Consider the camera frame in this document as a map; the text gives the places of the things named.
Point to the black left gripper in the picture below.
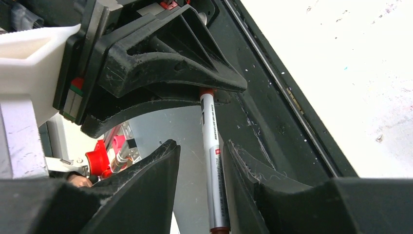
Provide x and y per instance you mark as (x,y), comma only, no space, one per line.
(172,47)

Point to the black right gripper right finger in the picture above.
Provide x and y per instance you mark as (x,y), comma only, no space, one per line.
(263,201)

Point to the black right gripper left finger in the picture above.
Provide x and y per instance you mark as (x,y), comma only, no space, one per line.
(137,200)

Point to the red capped whiteboard marker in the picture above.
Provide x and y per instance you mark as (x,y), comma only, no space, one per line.
(216,194)

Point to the red emergency stop button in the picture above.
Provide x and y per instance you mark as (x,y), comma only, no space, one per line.
(99,164)

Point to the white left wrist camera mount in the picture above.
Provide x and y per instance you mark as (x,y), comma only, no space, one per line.
(30,62)

